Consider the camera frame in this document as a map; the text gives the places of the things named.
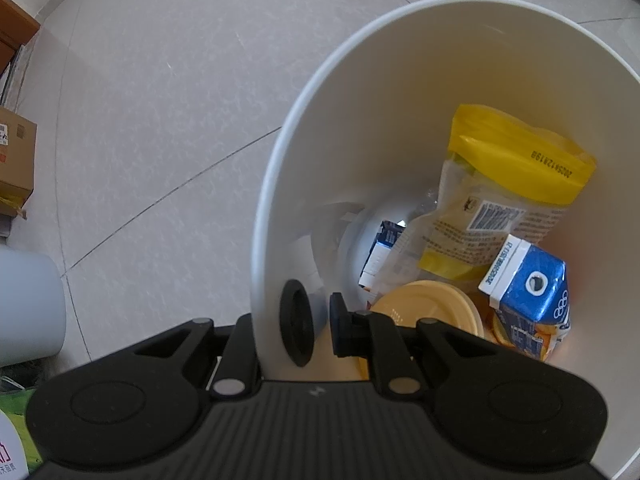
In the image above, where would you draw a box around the pale grey rounded object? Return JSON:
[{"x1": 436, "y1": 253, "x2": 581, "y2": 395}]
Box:
[{"x1": 0, "y1": 250, "x2": 68, "y2": 367}]

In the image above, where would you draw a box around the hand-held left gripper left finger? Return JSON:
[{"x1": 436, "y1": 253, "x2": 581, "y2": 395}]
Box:
[{"x1": 132, "y1": 312, "x2": 262, "y2": 401}]

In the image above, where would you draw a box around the cardboard box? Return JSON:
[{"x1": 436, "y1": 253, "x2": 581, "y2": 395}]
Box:
[{"x1": 0, "y1": 106, "x2": 39, "y2": 221}]

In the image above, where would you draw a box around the blue white milk carton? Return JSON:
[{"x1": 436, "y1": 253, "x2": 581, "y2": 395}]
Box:
[
  {"x1": 359, "y1": 220, "x2": 407, "y2": 291},
  {"x1": 477, "y1": 234, "x2": 572, "y2": 363}
]

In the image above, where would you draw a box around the white trash bin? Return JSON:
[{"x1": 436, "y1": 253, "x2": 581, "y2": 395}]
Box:
[{"x1": 251, "y1": 0, "x2": 640, "y2": 478}]

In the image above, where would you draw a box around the printed white green package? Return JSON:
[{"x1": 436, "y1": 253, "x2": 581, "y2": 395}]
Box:
[{"x1": 0, "y1": 365, "x2": 47, "y2": 477}]

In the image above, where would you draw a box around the yellow clear bread bag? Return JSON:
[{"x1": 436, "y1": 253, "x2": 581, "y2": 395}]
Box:
[{"x1": 385, "y1": 104, "x2": 598, "y2": 292}]

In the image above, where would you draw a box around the wooden cabinet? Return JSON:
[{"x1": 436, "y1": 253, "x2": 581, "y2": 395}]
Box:
[{"x1": 0, "y1": 0, "x2": 41, "y2": 78}]

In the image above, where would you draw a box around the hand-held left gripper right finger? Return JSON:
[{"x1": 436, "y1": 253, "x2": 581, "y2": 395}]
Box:
[{"x1": 329, "y1": 292, "x2": 549, "y2": 402}]

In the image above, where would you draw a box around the beige milk tea cup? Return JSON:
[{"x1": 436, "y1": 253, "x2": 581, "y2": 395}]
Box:
[{"x1": 369, "y1": 280, "x2": 485, "y2": 382}]

